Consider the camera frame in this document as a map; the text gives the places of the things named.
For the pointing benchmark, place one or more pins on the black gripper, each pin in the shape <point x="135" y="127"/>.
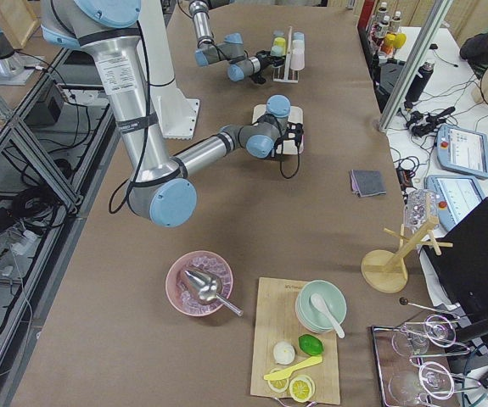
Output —
<point x="284" y="135"/>
<point x="263" y="62"/>

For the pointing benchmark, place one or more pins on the green plastic cup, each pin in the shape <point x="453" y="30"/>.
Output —
<point x="277" y="51"/>

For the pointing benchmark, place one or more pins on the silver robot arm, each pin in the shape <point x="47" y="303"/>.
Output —
<point x="158" y="188"/>
<point x="240" y="64"/>

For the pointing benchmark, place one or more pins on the cream rabbit tray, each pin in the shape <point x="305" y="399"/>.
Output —
<point x="289" y="147"/>

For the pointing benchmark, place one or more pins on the yellow plastic cup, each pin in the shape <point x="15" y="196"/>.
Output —
<point x="279" y="41"/>

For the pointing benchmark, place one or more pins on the pink plastic cup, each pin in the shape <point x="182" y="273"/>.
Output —
<point x="297" y="59"/>

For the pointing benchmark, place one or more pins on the blue plastic cup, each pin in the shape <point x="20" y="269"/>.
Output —
<point x="298" y="36"/>

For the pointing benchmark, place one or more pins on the clear glass cup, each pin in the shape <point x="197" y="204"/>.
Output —
<point x="421" y="204"/>

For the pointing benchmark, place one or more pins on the wooden cup tree stand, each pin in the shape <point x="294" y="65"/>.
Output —
<point x="385" y="271"/>

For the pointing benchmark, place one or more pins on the wine glass rack tray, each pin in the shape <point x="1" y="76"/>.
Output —
<point x="412" y="366"/>

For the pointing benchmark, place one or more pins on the folded grey cloth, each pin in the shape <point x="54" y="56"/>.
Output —
<point x="367" y="183"/>

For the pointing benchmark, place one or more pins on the black water bottle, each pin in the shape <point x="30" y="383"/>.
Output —
<point x="420" y="81"/>

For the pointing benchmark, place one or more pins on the white soup spoon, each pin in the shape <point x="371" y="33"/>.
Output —
<point x="319" y="303"/>

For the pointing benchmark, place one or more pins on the upper teach pendant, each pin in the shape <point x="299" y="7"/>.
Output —
<point x="462" y="151"/>

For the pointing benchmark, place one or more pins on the teach pendant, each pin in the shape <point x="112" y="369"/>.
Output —
<point x="462" y="151"/>
<point x="457" y="196"/>

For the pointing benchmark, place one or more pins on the lower teach pendant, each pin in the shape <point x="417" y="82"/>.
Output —
<point x="457" y="196"/>

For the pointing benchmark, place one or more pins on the metal ice scoop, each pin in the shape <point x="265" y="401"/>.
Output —
<point x="206" y="288"/>

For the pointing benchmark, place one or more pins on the stacked green bowls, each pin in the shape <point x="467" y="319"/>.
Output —
<point x="309" y="317"/>

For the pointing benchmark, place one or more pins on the pink bowl with ice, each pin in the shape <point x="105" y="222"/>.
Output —
<point x="178" y="295"/>

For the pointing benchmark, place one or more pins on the green lime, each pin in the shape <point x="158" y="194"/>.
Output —
<point x="310" y="345"/>

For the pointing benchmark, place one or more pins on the bamboo cutting board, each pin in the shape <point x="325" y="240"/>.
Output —
<point x="275" y="321"/>

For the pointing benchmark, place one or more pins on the black monitor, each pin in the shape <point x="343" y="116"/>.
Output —
<point x="462" y="269"/>

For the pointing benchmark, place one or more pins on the white garlic bulb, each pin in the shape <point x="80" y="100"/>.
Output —
<point x="283" y="353"/>

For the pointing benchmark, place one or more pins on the yellow plastic knife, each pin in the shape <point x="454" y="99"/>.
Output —
<point x="287" y="372"/>

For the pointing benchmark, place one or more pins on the upper wine glass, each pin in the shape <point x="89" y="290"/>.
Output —
<point x="414" y="338"/>

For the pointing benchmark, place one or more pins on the left lemon slice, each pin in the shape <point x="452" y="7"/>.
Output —
<point x="279" y="385"/>

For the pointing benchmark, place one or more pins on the lemon slice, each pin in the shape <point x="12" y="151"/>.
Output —
<point x="302" y="388"/>
<point x="279" y="385"/>

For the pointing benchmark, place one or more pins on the right lemon slice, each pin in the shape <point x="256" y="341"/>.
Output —
<point x="302" y="388"/>

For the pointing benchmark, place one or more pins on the lower wine glass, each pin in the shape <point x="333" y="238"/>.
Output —
<point x="425" y="385"/>

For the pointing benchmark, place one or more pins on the white wire cup rack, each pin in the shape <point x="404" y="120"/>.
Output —
<point x="284" y="73"/>

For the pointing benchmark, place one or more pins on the white pedestal column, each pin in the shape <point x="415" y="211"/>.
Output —
<point x="177" y="114"/>

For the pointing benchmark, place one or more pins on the aluminium frame post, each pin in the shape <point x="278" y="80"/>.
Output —
<point x="416" y="56"/>

